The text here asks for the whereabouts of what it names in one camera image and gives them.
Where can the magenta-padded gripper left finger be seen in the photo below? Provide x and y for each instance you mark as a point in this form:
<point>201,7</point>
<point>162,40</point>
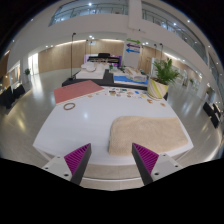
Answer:
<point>77,160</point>

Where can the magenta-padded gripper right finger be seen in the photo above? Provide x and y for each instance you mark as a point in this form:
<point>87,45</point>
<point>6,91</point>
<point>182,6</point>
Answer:
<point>146,159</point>

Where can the beige terry towel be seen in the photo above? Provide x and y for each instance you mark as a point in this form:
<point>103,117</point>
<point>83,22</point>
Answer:
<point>148,135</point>

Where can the small brown wooden piece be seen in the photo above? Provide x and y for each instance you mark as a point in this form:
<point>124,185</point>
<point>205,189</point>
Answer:
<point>149,100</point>
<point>162,104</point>

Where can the red rectangular mat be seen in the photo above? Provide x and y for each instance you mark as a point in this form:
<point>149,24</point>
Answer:
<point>78,91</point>

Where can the sheet of colourful small cards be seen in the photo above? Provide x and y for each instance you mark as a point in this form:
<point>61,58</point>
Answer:
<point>121,92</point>

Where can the potted plant in striped pot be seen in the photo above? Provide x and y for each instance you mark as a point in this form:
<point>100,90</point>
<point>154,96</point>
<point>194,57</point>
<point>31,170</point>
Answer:
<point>157,87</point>

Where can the group of black chairs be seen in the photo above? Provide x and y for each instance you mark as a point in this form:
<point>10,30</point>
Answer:
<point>11,95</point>
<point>212,115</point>

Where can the blue base model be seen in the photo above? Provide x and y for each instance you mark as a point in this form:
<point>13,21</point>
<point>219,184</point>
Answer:
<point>126,80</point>

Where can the white architectural model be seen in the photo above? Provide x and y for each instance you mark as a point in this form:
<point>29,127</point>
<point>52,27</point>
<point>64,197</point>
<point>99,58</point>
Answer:
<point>90,71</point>

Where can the small green floor plant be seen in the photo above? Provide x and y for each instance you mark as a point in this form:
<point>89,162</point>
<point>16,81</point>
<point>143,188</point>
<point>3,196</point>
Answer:
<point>27,71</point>

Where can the black piano with purple screen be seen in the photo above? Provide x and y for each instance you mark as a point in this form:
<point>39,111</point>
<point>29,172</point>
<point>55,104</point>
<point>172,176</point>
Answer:
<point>103,58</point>

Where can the arrow direction sign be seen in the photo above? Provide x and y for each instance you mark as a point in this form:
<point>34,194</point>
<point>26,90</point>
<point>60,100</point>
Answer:
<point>133,46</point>

